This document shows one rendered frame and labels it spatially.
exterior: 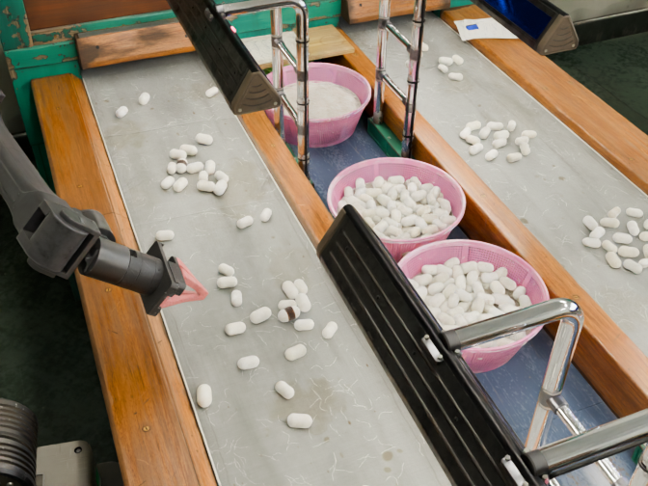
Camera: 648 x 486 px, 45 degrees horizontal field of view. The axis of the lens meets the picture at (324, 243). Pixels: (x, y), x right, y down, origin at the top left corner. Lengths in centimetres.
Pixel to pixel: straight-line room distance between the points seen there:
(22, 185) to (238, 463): 49
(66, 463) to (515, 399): 79
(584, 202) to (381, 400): 66
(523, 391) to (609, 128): 73
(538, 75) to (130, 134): 97
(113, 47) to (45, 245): 96
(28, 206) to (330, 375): 51
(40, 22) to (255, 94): 86
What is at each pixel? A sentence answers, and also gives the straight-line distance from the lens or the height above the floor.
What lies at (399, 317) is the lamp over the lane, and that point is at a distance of 83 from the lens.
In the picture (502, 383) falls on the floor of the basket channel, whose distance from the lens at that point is 134.
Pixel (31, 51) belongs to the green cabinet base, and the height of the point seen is 83.
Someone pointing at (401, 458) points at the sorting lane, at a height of 74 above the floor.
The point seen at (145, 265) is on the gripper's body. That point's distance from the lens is 113.
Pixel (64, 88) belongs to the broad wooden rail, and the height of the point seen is 76.
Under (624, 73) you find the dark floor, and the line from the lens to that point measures 381.
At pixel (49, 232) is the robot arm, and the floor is 103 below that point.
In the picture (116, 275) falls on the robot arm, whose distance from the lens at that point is 112.
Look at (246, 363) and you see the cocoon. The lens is 123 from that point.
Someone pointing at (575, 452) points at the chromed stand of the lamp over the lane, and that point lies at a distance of 72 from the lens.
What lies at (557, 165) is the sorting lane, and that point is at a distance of 173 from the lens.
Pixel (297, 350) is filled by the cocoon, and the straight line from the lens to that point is 124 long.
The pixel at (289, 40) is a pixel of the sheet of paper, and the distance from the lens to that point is 206.
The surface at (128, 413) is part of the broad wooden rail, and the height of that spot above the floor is 76.
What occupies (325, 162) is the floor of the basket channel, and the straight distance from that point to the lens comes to 178.
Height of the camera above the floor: 169
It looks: 41 degrees down
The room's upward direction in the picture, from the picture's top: 1 degrees clockwise
